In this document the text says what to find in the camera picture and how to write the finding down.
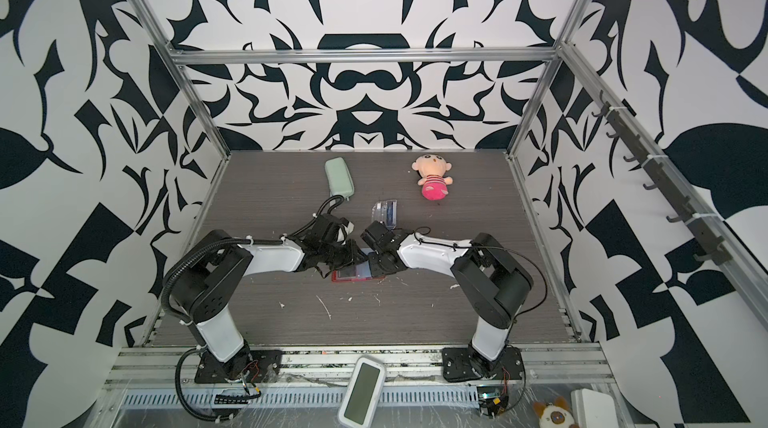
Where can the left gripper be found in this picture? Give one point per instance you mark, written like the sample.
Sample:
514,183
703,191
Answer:
355,255

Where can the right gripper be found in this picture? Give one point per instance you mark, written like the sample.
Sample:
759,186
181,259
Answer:
372,258

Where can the red card holder wallet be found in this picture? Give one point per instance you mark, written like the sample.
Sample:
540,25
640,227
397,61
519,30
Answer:
357,273

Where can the clear plastic card box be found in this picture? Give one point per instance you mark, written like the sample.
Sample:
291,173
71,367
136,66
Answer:
385,212

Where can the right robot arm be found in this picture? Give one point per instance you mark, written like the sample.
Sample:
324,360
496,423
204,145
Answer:
493,281

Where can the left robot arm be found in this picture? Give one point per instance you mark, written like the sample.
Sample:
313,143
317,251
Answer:
198,288

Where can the mint green glasses case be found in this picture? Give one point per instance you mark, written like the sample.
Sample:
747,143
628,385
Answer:
339,178

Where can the pink plush doll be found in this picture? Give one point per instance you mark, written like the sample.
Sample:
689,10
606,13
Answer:
433,179

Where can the white timer display device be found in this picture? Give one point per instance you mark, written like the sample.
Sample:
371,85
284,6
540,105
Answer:
363,393

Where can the small green circuit board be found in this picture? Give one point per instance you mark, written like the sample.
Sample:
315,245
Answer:
492,400

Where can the white brown plush toy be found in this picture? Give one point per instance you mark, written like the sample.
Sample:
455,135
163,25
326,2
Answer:
554,415

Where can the white box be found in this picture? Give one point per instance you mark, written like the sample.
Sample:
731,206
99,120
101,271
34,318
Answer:
593,409

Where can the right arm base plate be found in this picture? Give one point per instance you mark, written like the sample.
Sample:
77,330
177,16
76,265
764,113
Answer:
464,364

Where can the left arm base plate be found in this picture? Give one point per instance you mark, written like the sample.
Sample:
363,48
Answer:
258,366

